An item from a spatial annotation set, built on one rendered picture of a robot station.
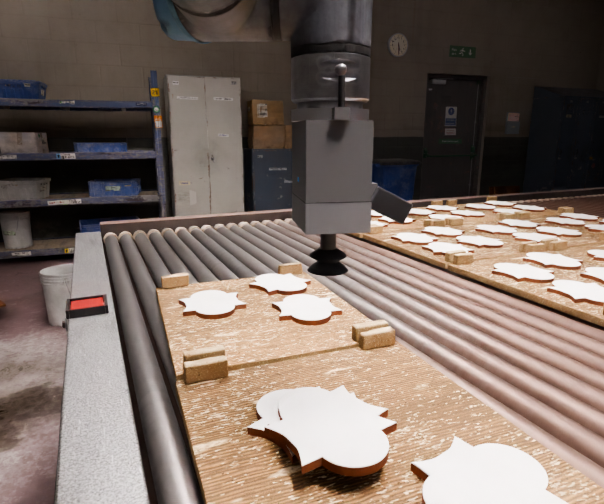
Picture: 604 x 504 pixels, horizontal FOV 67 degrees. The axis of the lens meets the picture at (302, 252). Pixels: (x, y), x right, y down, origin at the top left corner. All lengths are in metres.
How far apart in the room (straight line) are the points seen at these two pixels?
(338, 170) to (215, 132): 4.99
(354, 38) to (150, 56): 5.54
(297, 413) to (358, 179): 0.26
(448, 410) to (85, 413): 0.45
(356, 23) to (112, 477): 0.50
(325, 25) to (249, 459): 0.42
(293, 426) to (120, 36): 5.65
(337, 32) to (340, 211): 0.15
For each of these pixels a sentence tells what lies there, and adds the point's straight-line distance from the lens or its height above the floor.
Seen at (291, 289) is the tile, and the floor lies 0.95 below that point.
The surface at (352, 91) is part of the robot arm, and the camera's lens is 0.44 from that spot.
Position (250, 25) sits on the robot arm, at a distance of 0.46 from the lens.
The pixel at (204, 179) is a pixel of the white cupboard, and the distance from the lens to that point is 5.39.
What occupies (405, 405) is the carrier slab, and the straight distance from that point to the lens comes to 0.61.
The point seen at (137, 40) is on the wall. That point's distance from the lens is 5.97.
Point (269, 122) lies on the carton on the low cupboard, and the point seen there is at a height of 1.42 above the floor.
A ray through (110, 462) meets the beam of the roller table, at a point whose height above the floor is 0.92.
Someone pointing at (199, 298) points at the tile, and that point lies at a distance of 0.93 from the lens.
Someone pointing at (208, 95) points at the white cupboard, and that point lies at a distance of 5.41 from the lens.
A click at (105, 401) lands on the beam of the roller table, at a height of 0.91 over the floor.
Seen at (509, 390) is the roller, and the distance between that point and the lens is 0.72.
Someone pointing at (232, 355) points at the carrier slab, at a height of 0.94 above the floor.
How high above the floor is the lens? 1.26
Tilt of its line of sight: 14 degrees down
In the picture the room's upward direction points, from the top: straight up
